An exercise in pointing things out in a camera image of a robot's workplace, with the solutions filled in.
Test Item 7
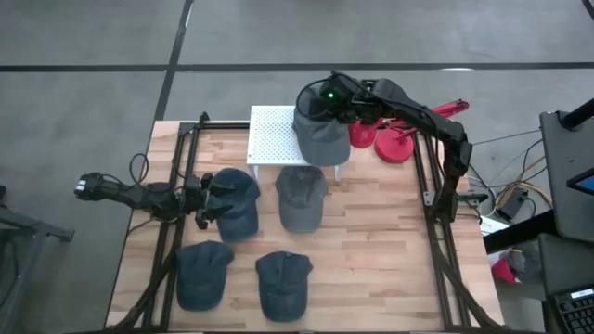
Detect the black keyboard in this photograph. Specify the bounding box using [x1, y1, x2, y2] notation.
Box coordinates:
[551, 287, 594, 334]

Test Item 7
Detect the yellow cable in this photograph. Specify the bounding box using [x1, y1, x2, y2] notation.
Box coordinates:
[494, 155, 553, 210]

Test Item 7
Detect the grey fabric item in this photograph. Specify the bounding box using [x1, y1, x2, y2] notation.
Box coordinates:
[508, 249, 528, 275]

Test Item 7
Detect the navy blue baseball cap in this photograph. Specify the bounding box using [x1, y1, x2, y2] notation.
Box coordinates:
[207, 167, 262, 243]
[254, 250, 315, 324]
[174, 239, 236, 313]

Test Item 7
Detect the blue lit screen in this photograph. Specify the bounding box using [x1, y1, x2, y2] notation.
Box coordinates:
[565, 166, 594, 196]

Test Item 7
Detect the black power adapter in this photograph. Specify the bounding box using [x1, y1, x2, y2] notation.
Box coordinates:
[495, 186, 529, 222]

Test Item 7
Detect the thin grey floor cable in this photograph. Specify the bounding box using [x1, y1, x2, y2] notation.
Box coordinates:
[471, 129, 542, 148]

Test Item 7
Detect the white perforated metal shelf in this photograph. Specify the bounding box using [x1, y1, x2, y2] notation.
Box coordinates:
[245, 105, 347, 182]

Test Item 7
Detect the dark grey desk top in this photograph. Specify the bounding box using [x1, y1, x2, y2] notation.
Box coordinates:
[539, 109, 594, 243]

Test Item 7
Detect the grey baseball cap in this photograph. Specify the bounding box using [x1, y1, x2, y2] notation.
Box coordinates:
[274, 165, 329, 235]
[291, 79, 353, 168]

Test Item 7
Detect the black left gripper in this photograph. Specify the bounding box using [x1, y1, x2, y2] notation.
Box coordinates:
[184, 173, 237, 232]

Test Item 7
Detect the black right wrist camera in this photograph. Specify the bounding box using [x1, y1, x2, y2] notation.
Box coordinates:
[319, 82, 347, 112]

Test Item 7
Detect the red desk lamp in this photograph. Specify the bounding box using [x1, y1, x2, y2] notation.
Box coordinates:
[347, 98, 470, 164]

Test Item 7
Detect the red fabric item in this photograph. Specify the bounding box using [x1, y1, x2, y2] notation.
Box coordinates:
[490, 258, 519, 286]

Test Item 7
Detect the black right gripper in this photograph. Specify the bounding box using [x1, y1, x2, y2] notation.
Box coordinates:
[331, 71, 380, 125]

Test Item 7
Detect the black desk beam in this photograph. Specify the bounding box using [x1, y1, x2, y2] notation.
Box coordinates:
[482, 211, 556, 254]

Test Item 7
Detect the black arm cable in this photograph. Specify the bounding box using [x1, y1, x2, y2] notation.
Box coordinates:
[128, 152, 150, 187]

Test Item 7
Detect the white paper sheet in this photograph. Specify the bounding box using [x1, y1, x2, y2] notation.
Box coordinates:
[480, 215, 510, 236]

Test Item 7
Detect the black pole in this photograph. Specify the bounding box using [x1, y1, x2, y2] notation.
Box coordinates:
[559, 96, 594, 130]

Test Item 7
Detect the dark grey cabinet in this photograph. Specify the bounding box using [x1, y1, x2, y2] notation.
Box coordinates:
[537, 233, 594, 298]

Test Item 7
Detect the grey metal stand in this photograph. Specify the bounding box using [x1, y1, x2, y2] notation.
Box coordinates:
[0, 184, 75, 334]

